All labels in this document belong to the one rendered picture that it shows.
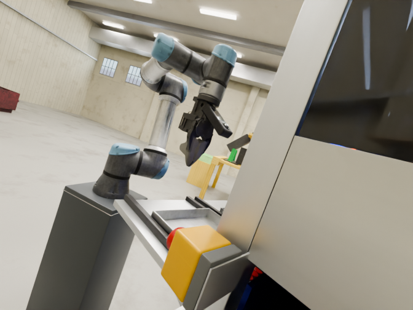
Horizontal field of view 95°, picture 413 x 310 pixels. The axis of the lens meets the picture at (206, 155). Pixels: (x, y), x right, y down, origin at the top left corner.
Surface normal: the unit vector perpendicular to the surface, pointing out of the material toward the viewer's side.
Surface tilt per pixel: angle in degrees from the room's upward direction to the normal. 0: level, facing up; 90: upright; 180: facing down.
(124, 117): 90
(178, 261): 90
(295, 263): 90
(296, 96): 90
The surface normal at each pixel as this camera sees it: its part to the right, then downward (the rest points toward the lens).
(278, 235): -0.64, -0.19
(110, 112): -0.25, -0.02
